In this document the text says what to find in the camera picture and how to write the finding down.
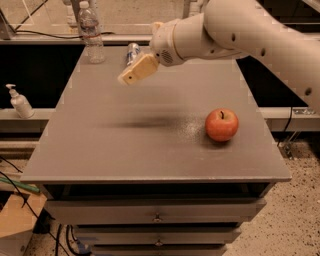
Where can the clear plastic water bottle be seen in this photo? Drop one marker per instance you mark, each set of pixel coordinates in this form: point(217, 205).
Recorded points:
point(90, 32)

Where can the red apple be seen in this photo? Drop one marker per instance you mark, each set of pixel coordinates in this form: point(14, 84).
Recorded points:
point(221, 124)

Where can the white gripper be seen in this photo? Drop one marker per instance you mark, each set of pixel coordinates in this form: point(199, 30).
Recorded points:
point(162, 44)

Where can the cardboard box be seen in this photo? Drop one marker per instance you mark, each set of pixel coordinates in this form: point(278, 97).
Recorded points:
point(17, 221)

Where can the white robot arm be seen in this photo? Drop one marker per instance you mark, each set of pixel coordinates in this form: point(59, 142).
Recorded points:
point(229, 28)

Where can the white pump dispenser bottle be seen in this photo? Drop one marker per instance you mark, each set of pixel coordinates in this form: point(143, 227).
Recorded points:
point(20, 103)

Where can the silver soda can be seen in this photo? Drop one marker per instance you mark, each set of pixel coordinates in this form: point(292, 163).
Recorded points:
point(132, 52)

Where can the grey drawer cabinet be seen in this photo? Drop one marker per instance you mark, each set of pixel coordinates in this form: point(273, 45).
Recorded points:
point(133, 171)

